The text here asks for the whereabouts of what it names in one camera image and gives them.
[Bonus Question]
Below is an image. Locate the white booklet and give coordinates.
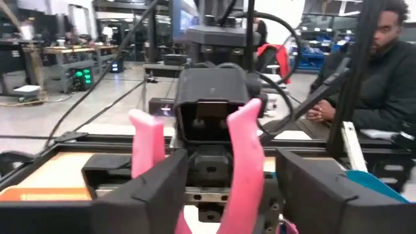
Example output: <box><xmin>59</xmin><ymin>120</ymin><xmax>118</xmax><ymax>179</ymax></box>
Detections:
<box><xmin>358</xmin><ymin>127</ymin><xmax>402</xmax><ymax>141</ymax></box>

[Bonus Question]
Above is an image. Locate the blue bin shelf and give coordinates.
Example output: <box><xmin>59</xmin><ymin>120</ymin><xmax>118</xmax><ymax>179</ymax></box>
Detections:
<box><xmin>291</xmin><ymin>27</ymin><xmax>351</xmax><ymax>73</ymax></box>

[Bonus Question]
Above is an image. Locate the green lit device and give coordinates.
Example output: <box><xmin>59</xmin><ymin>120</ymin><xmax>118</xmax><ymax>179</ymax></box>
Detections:
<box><xmin>71</xmin><ymin>66</ymin><xmax>96</xmax><ymax>92</ymax></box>

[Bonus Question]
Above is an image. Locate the teal plastic tray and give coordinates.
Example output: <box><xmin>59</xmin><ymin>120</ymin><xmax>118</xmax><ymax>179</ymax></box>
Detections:
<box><xmin>345</xmin><ymin>170</ymin><xmax>410</xmax><ymax>205</ymax></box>

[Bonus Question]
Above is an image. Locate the small black lit box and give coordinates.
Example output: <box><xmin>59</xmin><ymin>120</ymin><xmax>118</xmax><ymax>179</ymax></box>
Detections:
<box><xmin>148</xmin><ymin>97</ymin><xmax>177</xmax><ymax>118</ymax></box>

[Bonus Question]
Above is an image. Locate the wooden workbench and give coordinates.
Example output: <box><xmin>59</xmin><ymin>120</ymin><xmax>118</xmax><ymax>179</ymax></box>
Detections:
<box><xmin>22</xmin><ymin>44</ymin><xmax>120</xmax><ymax>95</ymax></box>

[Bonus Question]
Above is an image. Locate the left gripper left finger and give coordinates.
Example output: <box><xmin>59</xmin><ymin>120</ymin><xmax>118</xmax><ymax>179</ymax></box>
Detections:
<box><xmin>0</xmin><ymin>148</ymin><xmax>190</xmax><ymax>234</ymax></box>

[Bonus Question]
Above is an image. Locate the person's hand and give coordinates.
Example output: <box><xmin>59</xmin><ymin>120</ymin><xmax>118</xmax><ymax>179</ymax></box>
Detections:
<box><xmin>305</xmin><ymin>98</ymin><xmax>337</xmax><ymax>124</ymax></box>

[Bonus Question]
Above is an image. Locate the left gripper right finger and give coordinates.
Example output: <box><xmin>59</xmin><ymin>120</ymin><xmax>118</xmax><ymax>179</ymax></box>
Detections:
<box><xmin>275</xmin><ymin>147</ymin><xmax>416</xmax><ymax>234</ymax></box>

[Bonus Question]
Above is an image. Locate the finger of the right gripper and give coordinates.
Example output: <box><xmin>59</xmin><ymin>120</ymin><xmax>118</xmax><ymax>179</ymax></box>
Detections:
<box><xmin>81</xmin><ymin>152</ymin><xmax>134</xmax><ymax>200</ymax></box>

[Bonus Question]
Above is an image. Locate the person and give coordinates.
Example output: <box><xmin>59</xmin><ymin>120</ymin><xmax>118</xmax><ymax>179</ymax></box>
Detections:
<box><xmin>307</xmin><ymin>0</ymin><xmax>416</xmax><ymax>135</ymax></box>

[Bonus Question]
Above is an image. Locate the red cloth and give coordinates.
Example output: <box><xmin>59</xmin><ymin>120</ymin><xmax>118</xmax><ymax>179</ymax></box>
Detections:
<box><xmin>256</xmin><ymin>43</ymin><xmax>292</xmax><ymax>85</ymax></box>

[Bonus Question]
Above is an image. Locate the orange plastic tray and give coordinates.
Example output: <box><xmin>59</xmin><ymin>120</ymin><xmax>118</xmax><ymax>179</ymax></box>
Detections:
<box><xmin>0</xmin><ymin>185</ymin><xmax>94</xmax><ymax>203</ymax></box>

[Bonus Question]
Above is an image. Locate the blue lit device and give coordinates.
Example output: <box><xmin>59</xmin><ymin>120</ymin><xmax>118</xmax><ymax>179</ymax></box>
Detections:
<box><xmin>110</xmin><ymin>59</ymin><xmax>125</xmax><ymax>74</ymax></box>

